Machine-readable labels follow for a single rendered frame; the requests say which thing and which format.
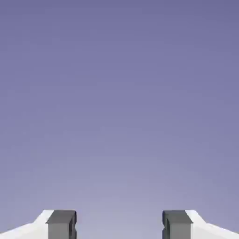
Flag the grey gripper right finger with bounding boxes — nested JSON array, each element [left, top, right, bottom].
[[162, 209, 239, 239]]

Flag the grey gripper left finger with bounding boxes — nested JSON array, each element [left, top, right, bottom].
[[0, 209, 77, 239]]

